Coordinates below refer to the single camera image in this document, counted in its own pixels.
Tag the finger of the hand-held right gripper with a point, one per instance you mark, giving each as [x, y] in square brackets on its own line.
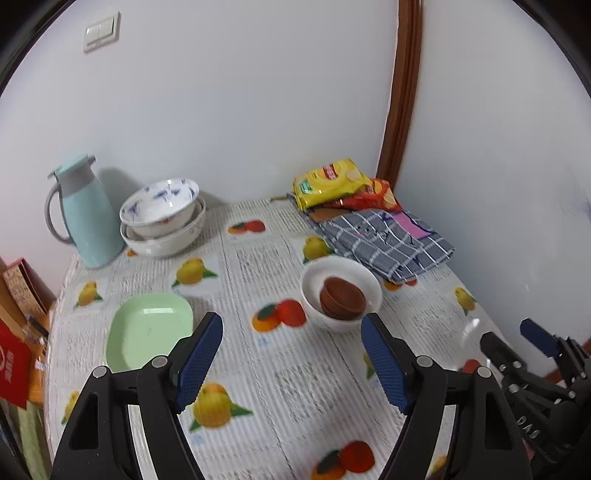
[498, 350]
[538, 336]

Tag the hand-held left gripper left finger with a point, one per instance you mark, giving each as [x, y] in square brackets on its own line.
[198, 364]

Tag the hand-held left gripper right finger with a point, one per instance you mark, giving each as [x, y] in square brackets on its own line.
[383, 364]

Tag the light green plate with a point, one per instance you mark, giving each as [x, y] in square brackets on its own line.
[143, 327]

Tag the plain white bowl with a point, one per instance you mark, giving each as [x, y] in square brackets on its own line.
[323, 281]

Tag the fruit print lace tablecloth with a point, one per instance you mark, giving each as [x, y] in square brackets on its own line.
[286, 369]

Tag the grey checked cloth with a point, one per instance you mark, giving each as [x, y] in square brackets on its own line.
[383, 249]

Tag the large white bowl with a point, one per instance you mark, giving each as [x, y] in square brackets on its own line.
[161, 248]

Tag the wooden side cabinet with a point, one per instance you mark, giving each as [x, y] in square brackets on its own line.
[41, 355]

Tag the brown paper packet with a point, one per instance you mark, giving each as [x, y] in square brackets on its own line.
[325, 214]

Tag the red snack packet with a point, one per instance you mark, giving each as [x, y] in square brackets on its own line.
[376, 198]

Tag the blue crane print bowl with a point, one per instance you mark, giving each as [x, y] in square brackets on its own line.
[157, 198]

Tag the light blue thermos jug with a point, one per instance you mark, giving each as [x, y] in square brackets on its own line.
[92, 221]

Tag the bright red packet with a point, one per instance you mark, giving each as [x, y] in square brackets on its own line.
[11, 364]

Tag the yellow snack packet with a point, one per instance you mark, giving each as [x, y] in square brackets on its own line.
[330, 182]

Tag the dark red box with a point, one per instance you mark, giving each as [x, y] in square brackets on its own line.
[23, 286]

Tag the brown wooden door frame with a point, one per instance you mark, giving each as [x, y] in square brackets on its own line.
[401, 92]

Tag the white wall light switch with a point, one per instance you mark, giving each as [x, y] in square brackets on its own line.
[101, 32]

